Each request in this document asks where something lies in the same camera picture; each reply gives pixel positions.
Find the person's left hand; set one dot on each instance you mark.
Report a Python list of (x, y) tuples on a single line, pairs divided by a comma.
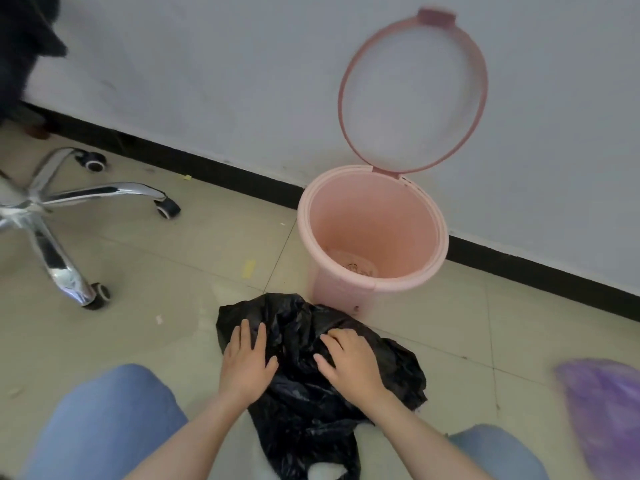
[(245, 369)]

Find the person's right hand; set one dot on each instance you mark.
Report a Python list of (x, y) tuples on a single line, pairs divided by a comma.
[(355, 369)]

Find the black plastic bag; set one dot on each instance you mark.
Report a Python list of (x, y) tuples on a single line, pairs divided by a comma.
[(300, 414)]

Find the pink plastic trash bin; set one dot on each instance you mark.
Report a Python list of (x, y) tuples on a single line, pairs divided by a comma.
[(380, 219)]

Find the person's right forearm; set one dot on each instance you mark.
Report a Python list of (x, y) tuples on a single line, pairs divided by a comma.
[(425, 444)]

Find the person's left forearm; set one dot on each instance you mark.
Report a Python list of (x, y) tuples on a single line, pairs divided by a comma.
[(195, 444)]

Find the person's left leg blue jeans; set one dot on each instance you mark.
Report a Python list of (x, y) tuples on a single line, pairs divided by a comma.
[(100, 424)]

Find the purple plastic bag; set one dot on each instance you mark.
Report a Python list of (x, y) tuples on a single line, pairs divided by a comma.
[(605, 409)]

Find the black office chair chrome base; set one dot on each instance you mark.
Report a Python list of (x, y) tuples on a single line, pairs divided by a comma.
[(55, 264)]

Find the small brown object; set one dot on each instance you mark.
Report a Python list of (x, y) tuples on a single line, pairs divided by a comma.
[(39, 132)]

